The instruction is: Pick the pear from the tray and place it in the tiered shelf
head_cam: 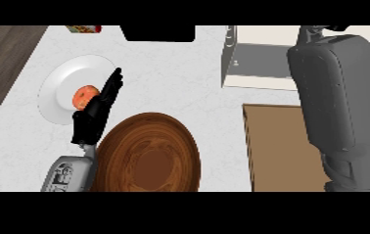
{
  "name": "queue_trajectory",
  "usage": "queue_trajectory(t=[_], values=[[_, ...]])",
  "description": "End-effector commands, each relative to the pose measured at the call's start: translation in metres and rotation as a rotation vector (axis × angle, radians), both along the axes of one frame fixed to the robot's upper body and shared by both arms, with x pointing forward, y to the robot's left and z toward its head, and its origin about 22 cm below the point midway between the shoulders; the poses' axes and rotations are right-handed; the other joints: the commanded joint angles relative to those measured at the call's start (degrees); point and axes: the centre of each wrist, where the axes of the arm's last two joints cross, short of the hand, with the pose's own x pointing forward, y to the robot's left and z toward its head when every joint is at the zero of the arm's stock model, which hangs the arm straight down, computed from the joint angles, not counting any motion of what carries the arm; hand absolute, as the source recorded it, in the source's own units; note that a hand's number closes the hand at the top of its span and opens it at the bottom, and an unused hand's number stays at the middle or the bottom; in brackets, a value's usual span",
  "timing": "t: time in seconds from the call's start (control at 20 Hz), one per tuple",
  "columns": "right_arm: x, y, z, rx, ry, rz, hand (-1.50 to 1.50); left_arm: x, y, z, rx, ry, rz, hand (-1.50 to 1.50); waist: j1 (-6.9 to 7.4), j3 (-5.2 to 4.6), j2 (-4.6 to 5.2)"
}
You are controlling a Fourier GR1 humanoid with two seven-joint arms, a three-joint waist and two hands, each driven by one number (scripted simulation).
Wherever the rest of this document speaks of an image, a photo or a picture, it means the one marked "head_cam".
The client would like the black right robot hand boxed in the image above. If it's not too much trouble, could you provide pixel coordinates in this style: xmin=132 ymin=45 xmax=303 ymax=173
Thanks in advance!
xmin=320 ymin=24 xmax=351 ymax=32

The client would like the black appliance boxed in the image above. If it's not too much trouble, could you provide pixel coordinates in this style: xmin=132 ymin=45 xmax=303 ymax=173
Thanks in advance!
xmin=118 ymin=24 xmax=196 ymax=43

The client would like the white round plate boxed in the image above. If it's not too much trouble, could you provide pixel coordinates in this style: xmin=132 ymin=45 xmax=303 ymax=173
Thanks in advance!
xmin=37 ymin=54 xmax=119 ymax=126

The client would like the brown wooden round tray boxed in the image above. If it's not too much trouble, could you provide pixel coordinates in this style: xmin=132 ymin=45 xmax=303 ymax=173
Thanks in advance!
xmin=90 ymin=112 xmax=202 ymax=193

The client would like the orange-red fruit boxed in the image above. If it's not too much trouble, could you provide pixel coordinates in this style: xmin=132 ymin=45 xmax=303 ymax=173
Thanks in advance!
xmin=71 ymin=84 xmax=103 ymax=112

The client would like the colourful printed can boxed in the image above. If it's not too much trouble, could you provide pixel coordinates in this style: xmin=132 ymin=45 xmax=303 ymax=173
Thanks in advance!
xmin=65 ymin=24 xmax=103 ymax=34

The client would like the white and grey tiered shelf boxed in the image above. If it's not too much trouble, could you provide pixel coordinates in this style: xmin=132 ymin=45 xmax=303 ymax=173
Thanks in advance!
xmin=219 ymin=24 xmax=303 ymax=92

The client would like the tan wooden board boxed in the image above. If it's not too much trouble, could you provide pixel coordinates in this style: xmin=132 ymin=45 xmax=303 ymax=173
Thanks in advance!
xmin=242 ymin=103 xmax=333 ymax=193

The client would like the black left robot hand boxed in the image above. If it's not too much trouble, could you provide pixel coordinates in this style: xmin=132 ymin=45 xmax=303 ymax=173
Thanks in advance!
xmin=69 ymin=67 xmax=125 ymax=147

